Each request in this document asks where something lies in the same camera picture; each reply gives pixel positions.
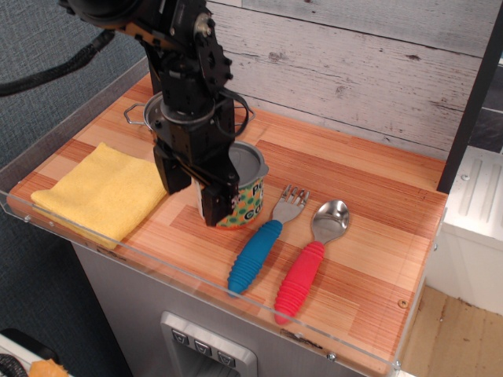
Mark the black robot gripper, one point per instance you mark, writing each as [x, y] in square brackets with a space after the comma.
[200, 151]

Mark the toy can with grey lid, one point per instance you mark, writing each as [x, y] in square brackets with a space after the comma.
[251, 167]

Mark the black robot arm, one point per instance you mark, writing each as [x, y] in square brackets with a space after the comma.
[194, 69]

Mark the yellow folded cloth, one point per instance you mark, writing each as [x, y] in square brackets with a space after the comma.
[105, 197]

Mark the grey toy fridge cabinet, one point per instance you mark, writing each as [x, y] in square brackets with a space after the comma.
[133, 303]

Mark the silver dispenser button panel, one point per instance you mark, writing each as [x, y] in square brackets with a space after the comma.
[196, 351]

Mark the orange object at corner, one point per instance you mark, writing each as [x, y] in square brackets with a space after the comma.
[47, 368]

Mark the blue handled fork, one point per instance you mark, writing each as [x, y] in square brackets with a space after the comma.
[250, 260]

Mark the red handled spoon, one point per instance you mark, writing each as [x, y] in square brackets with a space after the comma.
[329, 223]

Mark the clear acrylic guard rail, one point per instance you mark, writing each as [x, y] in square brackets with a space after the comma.
[366, 289]

